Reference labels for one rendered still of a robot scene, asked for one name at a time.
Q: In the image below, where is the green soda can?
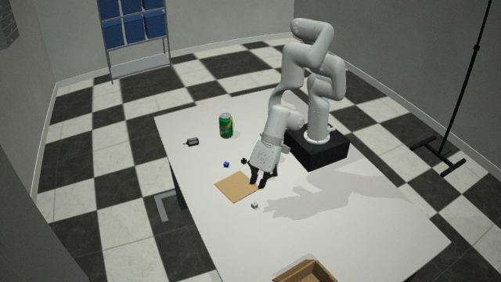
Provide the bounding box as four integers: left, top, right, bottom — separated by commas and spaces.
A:
219, 113, 233, 139

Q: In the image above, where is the open brown cardboard box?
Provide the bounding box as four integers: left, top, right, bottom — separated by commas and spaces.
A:
272, 259, 337, 282

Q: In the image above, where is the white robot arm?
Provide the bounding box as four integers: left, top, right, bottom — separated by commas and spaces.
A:
260, 18, 346, 154

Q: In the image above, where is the tan square mat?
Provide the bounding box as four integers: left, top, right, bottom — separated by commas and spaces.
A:
214, 171, 259, 203

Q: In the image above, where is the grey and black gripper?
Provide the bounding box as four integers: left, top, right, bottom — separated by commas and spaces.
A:
247, 139, 282, 189

